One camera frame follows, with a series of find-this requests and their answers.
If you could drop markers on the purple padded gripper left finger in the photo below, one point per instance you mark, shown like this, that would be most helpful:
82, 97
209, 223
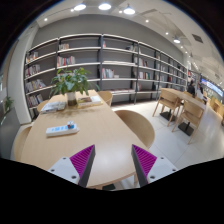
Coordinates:
76, 168

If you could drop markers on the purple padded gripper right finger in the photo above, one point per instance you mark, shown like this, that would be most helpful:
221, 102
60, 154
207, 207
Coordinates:
150, 168

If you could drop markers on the blue white charger plug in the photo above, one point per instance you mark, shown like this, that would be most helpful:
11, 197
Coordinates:
70, 124

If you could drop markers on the white power strip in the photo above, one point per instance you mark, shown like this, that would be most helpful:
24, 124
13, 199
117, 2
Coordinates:
61, 130

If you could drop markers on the wooden chair near right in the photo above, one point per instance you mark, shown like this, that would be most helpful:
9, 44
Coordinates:
139, 125

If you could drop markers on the book stack on table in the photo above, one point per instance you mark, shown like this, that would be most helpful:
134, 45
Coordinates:
89, 101

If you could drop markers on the open magazine on table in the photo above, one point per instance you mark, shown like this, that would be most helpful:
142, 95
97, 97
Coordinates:
53, 107

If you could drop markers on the wooden chair near left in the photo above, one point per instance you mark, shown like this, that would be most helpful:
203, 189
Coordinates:
19, 143

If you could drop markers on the wooden chair far end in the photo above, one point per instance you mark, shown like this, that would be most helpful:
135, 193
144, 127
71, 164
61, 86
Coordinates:
106, 96

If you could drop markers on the green potted plant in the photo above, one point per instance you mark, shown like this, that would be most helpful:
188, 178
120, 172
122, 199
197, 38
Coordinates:
74, 84

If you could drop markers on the person in dark clothes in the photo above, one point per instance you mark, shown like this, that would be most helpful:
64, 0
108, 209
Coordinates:
191, 88

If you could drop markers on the small plant at left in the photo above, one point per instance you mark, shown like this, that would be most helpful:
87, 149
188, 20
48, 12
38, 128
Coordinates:
7, 104

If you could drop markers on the grey wall bookshelf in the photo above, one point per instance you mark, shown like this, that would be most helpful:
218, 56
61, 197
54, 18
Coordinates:
131, 70

